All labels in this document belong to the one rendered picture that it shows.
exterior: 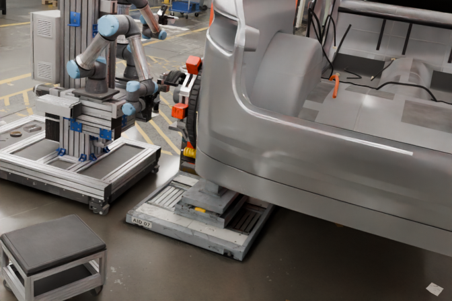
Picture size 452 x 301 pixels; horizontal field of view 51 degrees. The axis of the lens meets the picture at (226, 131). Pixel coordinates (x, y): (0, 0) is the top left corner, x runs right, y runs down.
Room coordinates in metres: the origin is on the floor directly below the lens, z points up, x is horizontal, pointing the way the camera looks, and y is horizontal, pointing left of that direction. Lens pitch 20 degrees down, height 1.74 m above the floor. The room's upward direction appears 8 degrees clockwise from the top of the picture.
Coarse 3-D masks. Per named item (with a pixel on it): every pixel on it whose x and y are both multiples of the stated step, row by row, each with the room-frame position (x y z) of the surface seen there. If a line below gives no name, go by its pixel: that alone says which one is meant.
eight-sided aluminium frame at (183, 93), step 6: (186, 78) 2.80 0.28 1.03; (192, 78) 2.79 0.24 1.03; (186, 84) 2.78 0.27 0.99; (192, 84) 2.76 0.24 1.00; (180, 90) 2.74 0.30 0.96; (186, 90) 2.73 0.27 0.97; (180, 96) 2.74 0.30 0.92; (186, 96) 2.72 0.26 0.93; (180, 102) 2.73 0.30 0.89; (186, 102) 2.72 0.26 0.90; (180, 120) 2.74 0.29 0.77; (186, 120) 2.73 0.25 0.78; (180, 126) 2.74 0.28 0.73; (186, 126) 2.73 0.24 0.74; (186, 132) 2.78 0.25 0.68; (186, 138) 2.86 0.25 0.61
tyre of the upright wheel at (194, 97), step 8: (200, 72) 2.75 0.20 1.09; (200, 80) 2.71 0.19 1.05; (192, 88) 2.69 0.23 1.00; (192, 96) 2.66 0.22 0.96; (192, 104) 2.65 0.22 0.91; (192, 112) 2.64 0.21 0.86; (192, 120) 2.64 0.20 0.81; (192, 128) 2.65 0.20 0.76; (192, 136) 2.68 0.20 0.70; (192, 144) 2.73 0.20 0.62
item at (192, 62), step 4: (192, 56) 2.81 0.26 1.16; (196, 56) 2.81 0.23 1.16; (188, 60) 2.78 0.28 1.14; (192, 60) 2.78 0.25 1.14; (196, 60) 2.78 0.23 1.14; (200, 60) 2.80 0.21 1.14; (188, 64) 2.77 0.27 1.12; (192, 64) 2.76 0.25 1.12; (196, 64) 2.75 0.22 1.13; (200, 64) 2.81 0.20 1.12; (188, 68) 2.79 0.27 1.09; (192, 68) 2.77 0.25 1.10; (196, 68) 2.76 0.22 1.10; (188, 72) 2.81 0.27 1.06; (192, 72) 2.80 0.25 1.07; (196, 72) 2.78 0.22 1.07
